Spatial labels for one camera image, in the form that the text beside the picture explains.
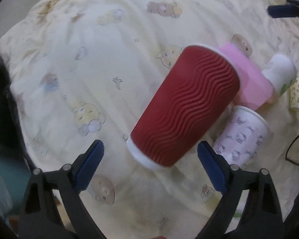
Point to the white cup purple cartoon print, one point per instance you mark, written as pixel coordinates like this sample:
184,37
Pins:
242,137

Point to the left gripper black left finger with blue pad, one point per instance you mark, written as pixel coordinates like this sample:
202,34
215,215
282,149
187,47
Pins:
40,217

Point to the cream cartoon bear bedsheet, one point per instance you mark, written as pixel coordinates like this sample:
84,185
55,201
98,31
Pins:
83,70

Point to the red ribbed paper cup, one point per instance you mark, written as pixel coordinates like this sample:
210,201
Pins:
194,94

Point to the blue black finger of the right gripper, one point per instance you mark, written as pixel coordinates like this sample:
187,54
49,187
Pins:
288,10

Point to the white cup green tree print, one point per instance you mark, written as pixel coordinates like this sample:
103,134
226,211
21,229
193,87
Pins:
281,73

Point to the pink faceted plastic cup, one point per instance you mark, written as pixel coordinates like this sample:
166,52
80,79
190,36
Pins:
255,88

